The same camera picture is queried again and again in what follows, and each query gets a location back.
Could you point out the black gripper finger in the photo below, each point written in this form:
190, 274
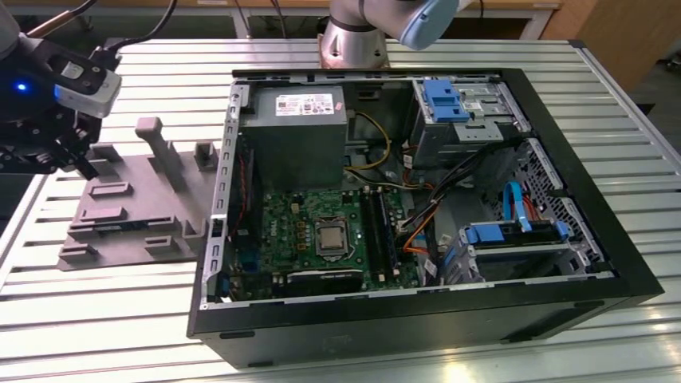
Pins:
86, 131
27, 161

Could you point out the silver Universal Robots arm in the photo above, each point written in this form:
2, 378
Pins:
353, 40

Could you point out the grey parts rack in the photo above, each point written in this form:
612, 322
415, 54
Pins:
134, 191

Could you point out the grey power supply unit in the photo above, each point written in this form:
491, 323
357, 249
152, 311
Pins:
292, 147

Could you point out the green motherboard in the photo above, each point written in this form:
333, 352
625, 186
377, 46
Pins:
281, 207

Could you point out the CPU socket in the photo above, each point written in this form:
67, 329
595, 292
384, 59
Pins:
331, 220

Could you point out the silver CPU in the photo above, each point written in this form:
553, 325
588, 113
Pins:
331, 238

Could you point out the black graphics card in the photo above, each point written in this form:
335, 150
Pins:
319, 285

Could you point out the blue plastic drive latch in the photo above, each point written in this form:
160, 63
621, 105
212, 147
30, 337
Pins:
444, 99

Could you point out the metal drive cage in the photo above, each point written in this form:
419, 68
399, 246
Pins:
479, 131

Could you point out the black open PC case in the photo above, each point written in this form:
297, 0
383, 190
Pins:
372, 335

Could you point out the hard disk in blue carrier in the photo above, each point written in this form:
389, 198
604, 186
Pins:
487, 233

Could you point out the metal disk bay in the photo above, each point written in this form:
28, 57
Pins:
521, 248

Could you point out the wooden cabinet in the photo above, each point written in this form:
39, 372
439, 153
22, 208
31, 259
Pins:
628, 32

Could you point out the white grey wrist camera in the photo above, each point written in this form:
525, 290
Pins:
91, 99

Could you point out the wooden bench white frame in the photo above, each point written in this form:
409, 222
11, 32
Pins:
540, 22

